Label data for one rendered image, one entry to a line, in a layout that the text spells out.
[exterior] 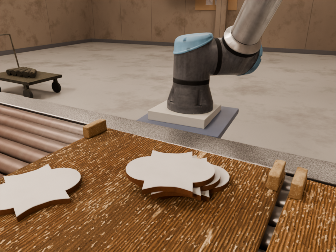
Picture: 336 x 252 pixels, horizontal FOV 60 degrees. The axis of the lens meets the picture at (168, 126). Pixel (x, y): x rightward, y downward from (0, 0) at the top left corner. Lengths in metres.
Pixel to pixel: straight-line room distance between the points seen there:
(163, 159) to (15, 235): 0.23
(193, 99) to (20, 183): 0.55
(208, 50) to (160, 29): 9.33
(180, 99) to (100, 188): 0.48
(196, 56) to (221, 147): 0.32
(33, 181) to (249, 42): 0.66
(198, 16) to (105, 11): 3.48
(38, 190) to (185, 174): 0.22
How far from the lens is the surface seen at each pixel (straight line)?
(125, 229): 0.40
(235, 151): 0.64
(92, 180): 0.50
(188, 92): 0.88
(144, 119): 0.93
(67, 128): 0.79
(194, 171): 0.46
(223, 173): 0.49
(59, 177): 0.51
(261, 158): 0.62
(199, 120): 0.85
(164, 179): 0.43
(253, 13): 0.83
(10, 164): 0.65
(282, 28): 9.18
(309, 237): 0.42
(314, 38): 9.17
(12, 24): 9.43
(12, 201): 0.48
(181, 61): 0.88
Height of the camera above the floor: 1.20
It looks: 22 degrees down
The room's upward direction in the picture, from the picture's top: straight up
